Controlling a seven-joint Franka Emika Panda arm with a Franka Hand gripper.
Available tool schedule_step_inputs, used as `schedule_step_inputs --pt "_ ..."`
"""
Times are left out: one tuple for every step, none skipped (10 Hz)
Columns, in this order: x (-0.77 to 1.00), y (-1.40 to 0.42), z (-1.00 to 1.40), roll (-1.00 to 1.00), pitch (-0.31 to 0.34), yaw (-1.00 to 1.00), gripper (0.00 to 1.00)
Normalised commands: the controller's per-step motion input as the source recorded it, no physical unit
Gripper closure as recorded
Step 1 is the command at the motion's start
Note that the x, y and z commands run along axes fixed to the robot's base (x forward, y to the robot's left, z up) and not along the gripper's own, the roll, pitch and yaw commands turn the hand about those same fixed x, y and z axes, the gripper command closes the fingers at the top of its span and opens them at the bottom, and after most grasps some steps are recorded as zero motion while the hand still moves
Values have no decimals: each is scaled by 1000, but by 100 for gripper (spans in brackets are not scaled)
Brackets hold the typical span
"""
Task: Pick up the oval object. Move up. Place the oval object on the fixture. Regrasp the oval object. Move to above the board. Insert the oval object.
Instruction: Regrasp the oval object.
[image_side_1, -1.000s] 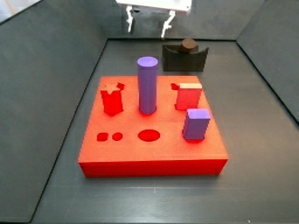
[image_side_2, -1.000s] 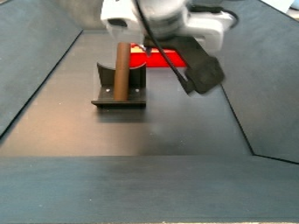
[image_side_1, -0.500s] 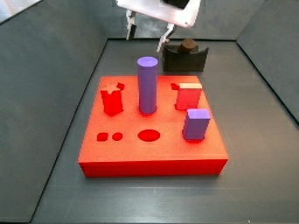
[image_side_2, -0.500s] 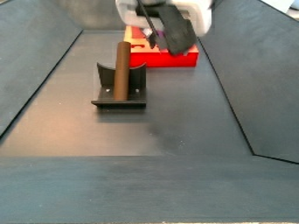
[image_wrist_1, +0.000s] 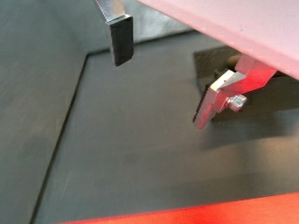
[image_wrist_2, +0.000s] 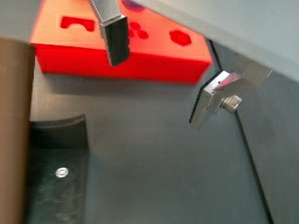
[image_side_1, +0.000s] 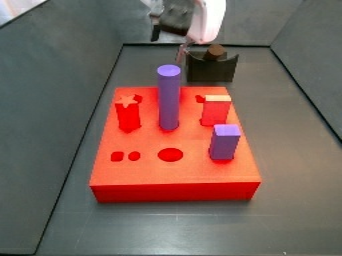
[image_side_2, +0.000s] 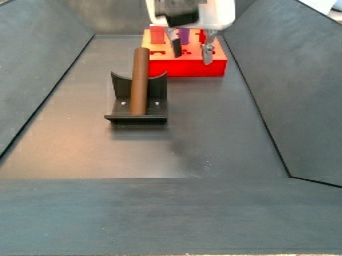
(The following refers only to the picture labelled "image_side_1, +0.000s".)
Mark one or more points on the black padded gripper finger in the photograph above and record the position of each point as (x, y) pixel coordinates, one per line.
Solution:
(171, 16)

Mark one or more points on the dark brown oval cylinder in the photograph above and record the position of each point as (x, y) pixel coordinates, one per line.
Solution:
(213, 52)

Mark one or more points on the black curved cradle fixture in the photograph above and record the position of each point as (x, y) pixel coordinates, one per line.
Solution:
(209, 70)

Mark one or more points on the red peg board base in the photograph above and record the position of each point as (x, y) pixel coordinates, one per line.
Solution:
(152, 165)

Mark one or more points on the tall purple cylinder peg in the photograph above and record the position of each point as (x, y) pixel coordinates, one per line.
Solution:
(168, 92)

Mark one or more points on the red rectangular peg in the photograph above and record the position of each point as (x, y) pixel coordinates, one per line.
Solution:
(215, 109)

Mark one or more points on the red star peg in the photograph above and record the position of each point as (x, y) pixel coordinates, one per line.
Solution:
(126, 112)

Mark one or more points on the purple square peg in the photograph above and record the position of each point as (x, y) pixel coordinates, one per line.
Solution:
(224, 140)

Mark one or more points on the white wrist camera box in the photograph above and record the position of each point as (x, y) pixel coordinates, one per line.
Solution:
(207, 18)

